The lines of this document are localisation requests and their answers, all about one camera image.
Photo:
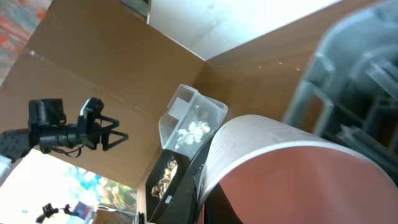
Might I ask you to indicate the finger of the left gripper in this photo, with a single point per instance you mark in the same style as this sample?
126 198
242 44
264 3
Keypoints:
107 124
112 138

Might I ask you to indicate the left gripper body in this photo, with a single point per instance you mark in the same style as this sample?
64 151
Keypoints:
56 135

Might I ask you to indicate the nut shell food scraps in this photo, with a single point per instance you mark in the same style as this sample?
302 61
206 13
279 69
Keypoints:
164 182

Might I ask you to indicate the white tissue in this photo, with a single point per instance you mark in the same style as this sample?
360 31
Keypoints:
194 134

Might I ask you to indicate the pink plastic cup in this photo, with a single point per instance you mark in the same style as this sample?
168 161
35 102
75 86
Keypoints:
271 172

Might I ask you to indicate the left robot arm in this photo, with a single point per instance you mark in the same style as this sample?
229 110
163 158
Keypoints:
17 143

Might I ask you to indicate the clear plastic waste bin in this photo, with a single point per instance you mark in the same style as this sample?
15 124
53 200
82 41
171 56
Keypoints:
190 119

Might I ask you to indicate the grey dishwasher rack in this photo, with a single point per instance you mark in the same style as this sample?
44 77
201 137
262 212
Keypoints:
354 73

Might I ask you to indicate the black rectangular tray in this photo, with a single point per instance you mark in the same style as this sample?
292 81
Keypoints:
156 207

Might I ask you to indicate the round black serving tray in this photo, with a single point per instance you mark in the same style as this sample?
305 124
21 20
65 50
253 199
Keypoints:
185 206

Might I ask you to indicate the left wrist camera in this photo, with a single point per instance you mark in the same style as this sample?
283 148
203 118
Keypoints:
86 112

